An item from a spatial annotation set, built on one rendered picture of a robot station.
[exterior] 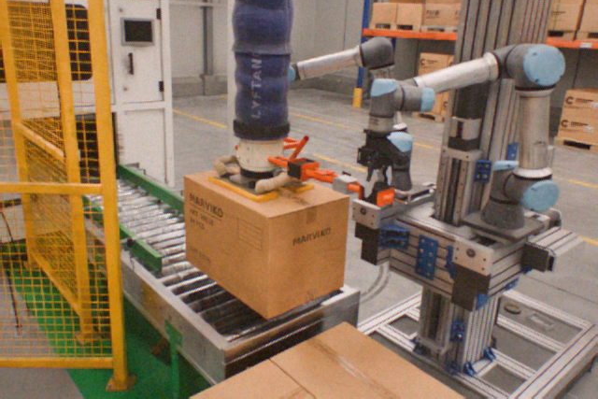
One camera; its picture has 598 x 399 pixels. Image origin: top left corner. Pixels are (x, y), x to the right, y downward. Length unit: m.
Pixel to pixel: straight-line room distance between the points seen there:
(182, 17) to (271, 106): 9.78
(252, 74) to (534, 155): 1.00
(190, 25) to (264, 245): 10.12
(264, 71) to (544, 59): 0.91
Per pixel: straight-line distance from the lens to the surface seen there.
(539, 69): 1.71
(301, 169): 1.81
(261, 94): 1.90
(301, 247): 1.89
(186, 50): 11.69
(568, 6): 9.02
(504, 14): 2.13
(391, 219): 2.22
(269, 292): 1.87
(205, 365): 2.08
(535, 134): 1.78
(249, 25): 1.87
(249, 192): 1.92
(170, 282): 2.48
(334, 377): 1.90
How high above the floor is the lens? 1.72
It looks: 17 degrees down
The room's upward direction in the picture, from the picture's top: 3 degrees clockwise
